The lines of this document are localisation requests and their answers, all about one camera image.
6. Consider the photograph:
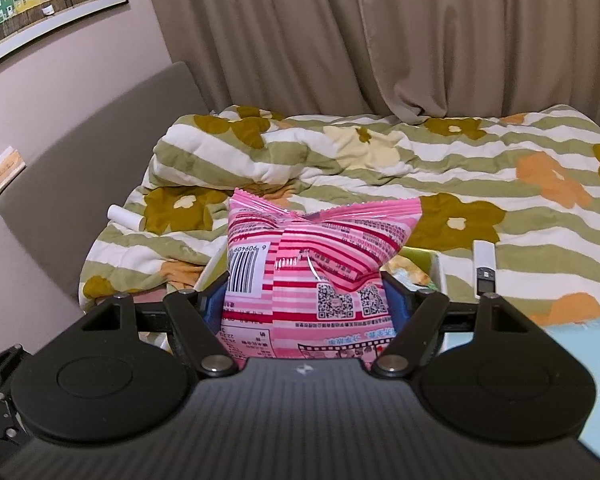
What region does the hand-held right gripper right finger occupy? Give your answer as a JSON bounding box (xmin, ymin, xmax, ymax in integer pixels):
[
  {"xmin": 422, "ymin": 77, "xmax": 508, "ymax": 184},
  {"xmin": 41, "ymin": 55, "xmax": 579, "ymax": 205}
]
[{"xmin": 371, "ymin": 271, "xmax": 547, "ymax": 380}]

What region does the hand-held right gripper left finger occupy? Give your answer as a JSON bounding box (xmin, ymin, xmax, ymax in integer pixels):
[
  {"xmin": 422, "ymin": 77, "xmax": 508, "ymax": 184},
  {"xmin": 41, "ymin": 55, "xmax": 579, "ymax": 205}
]
[{"xmin": 62, "ymin": 280, "xmax": 239, "ymax": 380}]

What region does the pale yellow snack bag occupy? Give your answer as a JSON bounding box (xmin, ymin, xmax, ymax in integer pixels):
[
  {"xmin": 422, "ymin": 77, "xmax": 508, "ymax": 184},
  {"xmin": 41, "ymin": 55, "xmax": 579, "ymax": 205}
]
[{"xmin": 387, "ymin": 256, "xmax": 435, "ymax": 289}]

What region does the pink striped snack bag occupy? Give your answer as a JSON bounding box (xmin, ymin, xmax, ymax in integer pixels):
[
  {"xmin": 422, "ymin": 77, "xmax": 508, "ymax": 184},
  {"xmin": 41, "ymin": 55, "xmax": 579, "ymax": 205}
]
[{"xmin": 215, "ymin": 188, "xmax": 423, "ymax": 361}]

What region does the white remote control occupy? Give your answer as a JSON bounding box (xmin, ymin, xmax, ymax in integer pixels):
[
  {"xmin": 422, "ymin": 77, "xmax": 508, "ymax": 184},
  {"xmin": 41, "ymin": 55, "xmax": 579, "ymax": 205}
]
[{"xmin": 472, "ymin": 240, "xmax": 498, "ymax": 302}]

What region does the white tube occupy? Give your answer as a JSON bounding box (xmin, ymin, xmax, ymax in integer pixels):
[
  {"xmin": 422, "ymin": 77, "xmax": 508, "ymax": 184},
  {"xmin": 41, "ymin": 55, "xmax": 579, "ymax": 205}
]
[{"xmin": 106, "ymin": 204, "xmax": 145, "ymax": 231}]

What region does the striped floral blanket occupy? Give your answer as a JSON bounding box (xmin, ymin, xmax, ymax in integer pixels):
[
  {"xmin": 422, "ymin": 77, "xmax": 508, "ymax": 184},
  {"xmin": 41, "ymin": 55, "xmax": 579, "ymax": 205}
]
[{"xmin": 77, "ymin": 104, "xmax": 600, "ymax": 328}]

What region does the light blue floral cloth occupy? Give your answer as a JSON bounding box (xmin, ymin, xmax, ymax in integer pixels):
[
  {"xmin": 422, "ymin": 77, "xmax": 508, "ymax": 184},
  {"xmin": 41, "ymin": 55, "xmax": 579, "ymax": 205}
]
[{"xmin": 539, "ymin": 309, "xmax": 600, "ymax": 467}]

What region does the grey headboard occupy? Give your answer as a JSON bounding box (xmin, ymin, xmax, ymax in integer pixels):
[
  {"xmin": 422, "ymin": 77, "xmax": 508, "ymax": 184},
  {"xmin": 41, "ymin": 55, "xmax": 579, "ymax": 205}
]
[{"xmin": 0, "ymin": 61, "xmax": 211, "ymax": 306}]

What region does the beige curtain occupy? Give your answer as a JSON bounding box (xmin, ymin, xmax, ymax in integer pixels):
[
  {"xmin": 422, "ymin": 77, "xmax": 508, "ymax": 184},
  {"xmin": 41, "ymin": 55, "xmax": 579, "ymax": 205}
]
[{"xmin": 139, "ymin": 0, "xmax": 600, "ymax": 141}]

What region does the wall poster of coloured houses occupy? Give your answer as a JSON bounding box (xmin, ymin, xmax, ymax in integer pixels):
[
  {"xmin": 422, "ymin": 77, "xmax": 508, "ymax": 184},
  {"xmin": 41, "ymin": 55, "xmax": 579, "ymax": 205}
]
[{"xmin": 0, "ymin": 0, "xmax": 130, "ymax": 77}]

